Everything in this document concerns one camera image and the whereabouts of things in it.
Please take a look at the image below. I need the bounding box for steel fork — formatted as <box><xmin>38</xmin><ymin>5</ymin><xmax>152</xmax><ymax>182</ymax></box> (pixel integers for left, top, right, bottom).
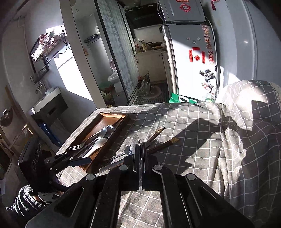
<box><xmin>69</xmin><ymin>127</ymin><xmax>107</xmax><ymax>151</ymax></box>

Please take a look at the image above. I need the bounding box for white wash basin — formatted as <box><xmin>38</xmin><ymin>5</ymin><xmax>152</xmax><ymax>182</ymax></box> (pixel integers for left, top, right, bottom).
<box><xmin>28</xmin><ymin>87</ymin><xmax>68</xmax><ymax>126</ymax></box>

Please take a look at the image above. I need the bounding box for kitchen counter cabinet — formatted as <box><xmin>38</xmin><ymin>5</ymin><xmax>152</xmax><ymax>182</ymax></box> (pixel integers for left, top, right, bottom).
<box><xmin>135</xmin><ymin>50</ymin><xmax>167</xmax><ymax>84</ymax></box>

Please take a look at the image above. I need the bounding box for white toilet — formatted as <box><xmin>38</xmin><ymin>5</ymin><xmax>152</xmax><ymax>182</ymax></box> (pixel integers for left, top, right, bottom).
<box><xmin>108</xmin><ymin>58</ymin><xmax>123</xmax><ymax>94</ymax></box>

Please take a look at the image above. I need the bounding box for grey knit sleeve forearm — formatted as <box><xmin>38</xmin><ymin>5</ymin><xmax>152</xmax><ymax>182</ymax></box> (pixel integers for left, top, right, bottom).
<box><xmin>6</xmin><ymin>185</ymin><xmax>47</xmax><ymax>221</ymax></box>

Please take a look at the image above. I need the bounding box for grey microwave oven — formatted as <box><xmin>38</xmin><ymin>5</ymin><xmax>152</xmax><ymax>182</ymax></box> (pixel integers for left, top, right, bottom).
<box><xmin>157</xmin><ymin>0</ymin><xmax>205</xmax><ymax>24</ymax></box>

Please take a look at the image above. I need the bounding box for grey checkered tablecloth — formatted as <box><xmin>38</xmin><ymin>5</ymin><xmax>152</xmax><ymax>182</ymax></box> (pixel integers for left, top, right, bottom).
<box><xmin>56</xmin><ymin>79</ymin><xmax>281</xmax><ymax>228</ymax></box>

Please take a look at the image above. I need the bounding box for wall wire rack shelf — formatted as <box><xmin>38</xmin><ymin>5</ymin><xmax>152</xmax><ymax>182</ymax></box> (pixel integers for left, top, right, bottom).
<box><xmin>30</xmin><ymin>25</ymin><xmax>67</xmax><ymax>63</ymax></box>

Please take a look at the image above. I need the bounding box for steel spoon in tray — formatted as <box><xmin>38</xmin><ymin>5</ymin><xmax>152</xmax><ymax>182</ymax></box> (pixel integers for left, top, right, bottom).
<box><xmin>74</xmin><ymin>125</ymin><xmax>114</xmax><ymax>158</ymax></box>

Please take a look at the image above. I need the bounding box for green bag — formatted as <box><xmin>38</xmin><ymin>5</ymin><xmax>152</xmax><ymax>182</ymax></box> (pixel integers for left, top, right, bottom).
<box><xmin>169</xmin><ymin>93</ymin><xmax>198</xmax><ymax>104</ymax></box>

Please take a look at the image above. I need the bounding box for steel spoon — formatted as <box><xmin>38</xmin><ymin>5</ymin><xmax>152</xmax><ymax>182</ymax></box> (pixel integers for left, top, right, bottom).
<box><xmin>99</xmin><ymin>134</ymin><xmax>141</xmax><ymax>174</ymax></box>
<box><xmin>74</xmin><ymin>125</ymin><xmax>114</xmax><ymax>158</ymax></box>

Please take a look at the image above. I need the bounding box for silver refrigerator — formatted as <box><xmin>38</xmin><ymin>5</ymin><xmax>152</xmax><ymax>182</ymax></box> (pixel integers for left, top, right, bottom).
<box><xmin>161</xmin><ymin>24</ymin><xmax>220</xmax><ymax>101</ymax></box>

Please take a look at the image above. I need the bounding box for dark wooden chopstick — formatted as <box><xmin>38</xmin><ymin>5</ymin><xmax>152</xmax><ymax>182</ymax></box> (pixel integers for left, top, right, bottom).
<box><xmin>147</xmin><ymin>127</ymin><xmax>165</xmax><ymax>142</ymax></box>
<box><xmin>147</xmin><ymin>137</ymin><xmax>179</xmax><ymax>154</ymax></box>

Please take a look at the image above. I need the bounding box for wooden utensil tray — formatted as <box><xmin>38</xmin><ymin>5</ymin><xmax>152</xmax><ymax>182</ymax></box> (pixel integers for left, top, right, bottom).
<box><xmin>54</xmin><ymin>113</ymin><xmax>130</xmax><ymax>173</ymax></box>

